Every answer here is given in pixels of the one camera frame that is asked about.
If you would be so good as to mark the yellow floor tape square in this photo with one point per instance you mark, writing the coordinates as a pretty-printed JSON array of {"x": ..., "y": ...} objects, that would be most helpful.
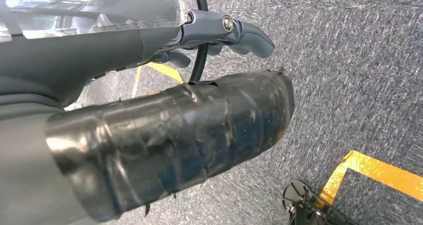
[
  {"x": 380, "y": 170},
  {"x": 167, "y": 72}
]

